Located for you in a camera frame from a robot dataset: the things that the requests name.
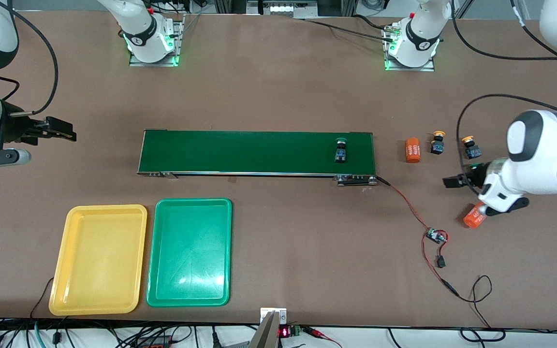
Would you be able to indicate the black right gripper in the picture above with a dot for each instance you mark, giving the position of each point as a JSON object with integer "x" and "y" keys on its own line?
{"x": 16, "y": 129}

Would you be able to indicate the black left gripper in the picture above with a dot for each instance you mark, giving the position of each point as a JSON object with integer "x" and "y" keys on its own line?
{"x": 472, "y": 180}

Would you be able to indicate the yellow push button switch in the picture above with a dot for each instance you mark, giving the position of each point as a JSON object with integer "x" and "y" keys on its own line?
{"x": 472, "y": 150}
{"x": 437, "y": 144}

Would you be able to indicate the orange cylinder white print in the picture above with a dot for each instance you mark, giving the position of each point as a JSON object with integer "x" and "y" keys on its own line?
{"x": 472, "y": 220}
{"x": 412, "y": 151}

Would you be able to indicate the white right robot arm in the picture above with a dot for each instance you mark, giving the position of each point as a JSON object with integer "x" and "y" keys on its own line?
{"x": 143, "y": 29}

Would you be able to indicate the small green circuit board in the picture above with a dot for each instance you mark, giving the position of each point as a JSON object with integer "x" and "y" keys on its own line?
{"x": 435, "y": 236}

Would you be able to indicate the yellow plastic tray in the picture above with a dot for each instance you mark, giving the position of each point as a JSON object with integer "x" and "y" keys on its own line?
{"x": 97, "y": 261}

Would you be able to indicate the green plastic tray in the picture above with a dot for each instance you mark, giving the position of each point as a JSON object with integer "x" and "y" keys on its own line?
{"x": 189, "y": 251}

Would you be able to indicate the green conveyor belt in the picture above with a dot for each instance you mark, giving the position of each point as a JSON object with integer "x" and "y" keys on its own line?
{"x": 259, "y": 152}

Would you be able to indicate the red LED display module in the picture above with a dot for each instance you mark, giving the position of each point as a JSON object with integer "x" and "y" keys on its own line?
{"x": 284, "y": 332}

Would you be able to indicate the metal light box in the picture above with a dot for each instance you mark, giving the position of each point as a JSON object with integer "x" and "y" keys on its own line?
{"x": 283, "y": 8}

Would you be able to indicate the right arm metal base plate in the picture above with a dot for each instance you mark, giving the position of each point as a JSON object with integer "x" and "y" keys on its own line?
{"x": 178, "y": 43}

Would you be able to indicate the grey metal camera bracket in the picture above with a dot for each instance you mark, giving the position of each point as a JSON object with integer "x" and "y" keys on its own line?
{"x": 271, "y": 333}

